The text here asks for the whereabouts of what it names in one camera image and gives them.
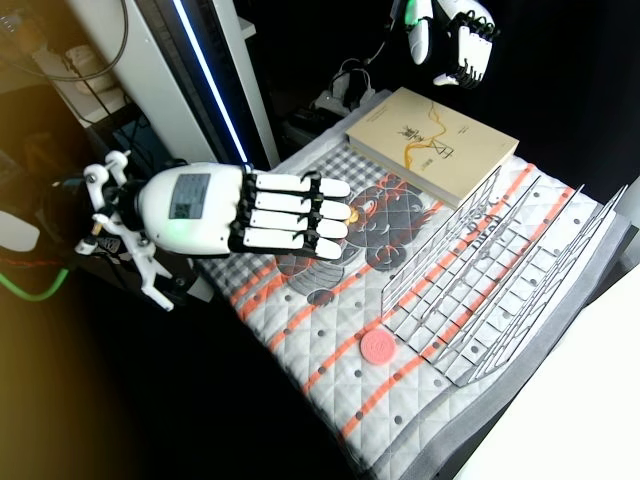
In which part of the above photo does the wire dish rack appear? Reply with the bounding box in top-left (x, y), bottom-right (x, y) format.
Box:
top-left (380, 164), bottom-right (630, 389)

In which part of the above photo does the beige paperback book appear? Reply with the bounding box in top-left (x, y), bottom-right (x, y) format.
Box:
top-left (344, 86), bottom-right (521, 211)

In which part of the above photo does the quilt with printed bear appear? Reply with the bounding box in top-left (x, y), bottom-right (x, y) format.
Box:
top-left (192, 88), bottom-right (634, 480)

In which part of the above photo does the thick green cable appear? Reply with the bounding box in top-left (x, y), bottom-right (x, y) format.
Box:
top-left (0, 267), bottom-right (70, 302)

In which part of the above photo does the grey power adapter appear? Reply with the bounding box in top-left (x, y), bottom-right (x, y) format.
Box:
top-left (312, 57), bottom-right (377, 114)

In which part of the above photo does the pink toy cookie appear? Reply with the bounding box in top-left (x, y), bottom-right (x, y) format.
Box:
top-left (360, 327), bottom-right (399, 365)

